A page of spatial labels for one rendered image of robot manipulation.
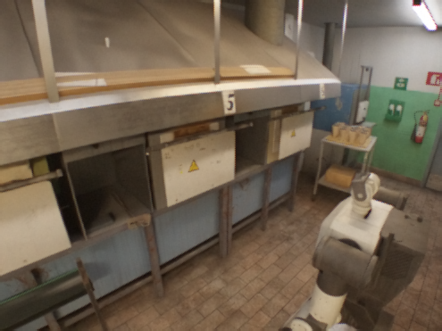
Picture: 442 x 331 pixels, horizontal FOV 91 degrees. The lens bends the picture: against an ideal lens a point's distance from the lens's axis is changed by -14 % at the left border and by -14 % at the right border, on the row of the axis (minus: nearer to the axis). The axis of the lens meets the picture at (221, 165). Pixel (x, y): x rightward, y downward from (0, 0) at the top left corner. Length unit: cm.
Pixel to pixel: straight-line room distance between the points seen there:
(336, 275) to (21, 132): 110
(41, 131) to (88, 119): 18
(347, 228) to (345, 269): 16
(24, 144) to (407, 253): 127
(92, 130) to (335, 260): 97
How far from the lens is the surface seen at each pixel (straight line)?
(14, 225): 139
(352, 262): 69
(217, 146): 175
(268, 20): 268
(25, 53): 141
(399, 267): 85
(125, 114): 116
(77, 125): 110
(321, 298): 79
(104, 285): 201
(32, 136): 108
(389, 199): 106
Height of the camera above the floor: 180
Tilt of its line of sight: 23 degrees down
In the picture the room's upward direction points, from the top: straight up
